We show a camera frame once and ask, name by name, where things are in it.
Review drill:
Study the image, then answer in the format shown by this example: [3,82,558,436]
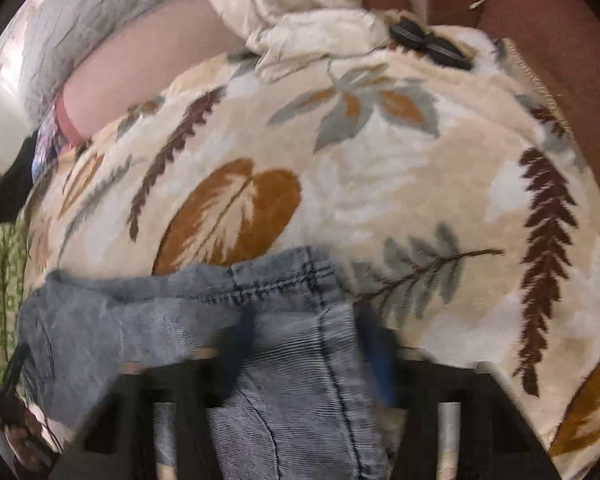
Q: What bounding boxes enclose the purple patterned cloth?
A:
[32,110,76,181]

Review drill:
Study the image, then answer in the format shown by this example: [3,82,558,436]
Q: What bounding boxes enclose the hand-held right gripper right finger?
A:
[355,305,566,480]

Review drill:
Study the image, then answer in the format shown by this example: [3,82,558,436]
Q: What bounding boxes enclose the green patterned cloth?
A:
[0,220,31,386]

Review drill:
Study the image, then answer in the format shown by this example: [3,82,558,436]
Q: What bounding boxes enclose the black hair clip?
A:
[389,16,473,71]

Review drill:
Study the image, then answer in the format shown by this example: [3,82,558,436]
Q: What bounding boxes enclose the grey blanket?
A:
[17,0,261,126]

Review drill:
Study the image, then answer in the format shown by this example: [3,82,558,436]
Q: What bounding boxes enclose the crumpled cream cloth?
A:
[202,0,396,83]

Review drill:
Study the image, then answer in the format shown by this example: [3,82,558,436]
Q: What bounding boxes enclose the blue denim pants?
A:
[17,245,396,480]

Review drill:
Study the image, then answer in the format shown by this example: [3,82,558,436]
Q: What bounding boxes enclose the pink pillow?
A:
[55,0,261,143]

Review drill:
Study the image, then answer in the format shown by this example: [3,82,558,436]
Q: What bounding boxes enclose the leaf-printed cream blanket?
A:
[17,30,600,480]

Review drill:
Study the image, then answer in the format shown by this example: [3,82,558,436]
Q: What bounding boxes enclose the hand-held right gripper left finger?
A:
[50,305,256,480]

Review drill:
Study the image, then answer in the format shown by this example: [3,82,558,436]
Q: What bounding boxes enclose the black cloth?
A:
[0,130,43,226]

